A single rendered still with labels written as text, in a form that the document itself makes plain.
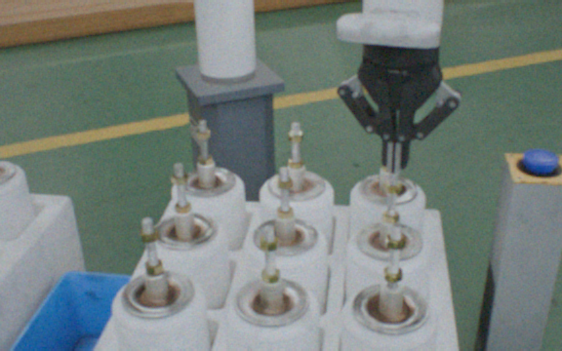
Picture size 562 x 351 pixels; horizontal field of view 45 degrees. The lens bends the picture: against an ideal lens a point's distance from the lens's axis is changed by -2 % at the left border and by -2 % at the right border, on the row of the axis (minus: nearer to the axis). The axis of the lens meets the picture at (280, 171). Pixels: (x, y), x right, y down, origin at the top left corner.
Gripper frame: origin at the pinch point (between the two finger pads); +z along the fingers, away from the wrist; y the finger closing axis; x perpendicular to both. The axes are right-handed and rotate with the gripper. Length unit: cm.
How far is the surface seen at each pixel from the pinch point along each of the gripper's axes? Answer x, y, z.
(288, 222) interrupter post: 3.7, 11.0, 8.4
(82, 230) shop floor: -22, 62, 36
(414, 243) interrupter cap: -0.3, -2.5, 10.9
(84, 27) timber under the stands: -126, 136, 32
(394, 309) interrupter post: 12.3, -3.2, 10.3
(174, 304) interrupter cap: 18.2, 17.8, 10.6
